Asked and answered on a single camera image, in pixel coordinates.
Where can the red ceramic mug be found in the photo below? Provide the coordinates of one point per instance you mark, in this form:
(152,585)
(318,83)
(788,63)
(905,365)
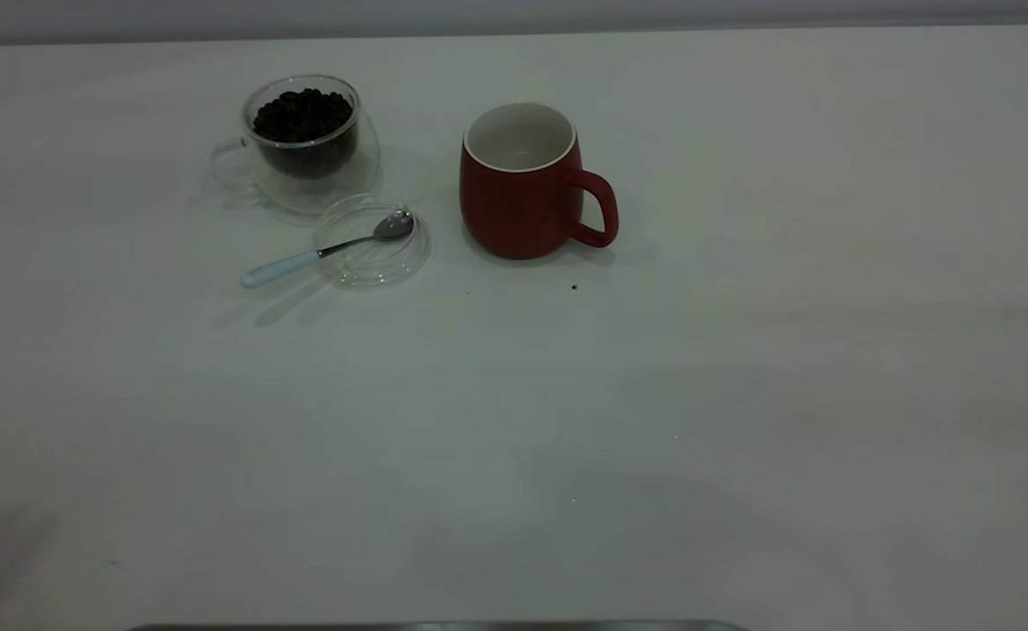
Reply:
(518,210)

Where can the clear glass lid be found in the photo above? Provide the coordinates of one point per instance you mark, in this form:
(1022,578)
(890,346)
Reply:
(382,263)

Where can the clear glass cup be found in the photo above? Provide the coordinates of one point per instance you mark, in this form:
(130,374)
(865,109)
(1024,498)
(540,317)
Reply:
(338,188)

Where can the dark coffee beans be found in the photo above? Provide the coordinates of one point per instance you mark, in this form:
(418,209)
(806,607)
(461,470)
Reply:
(303,123)

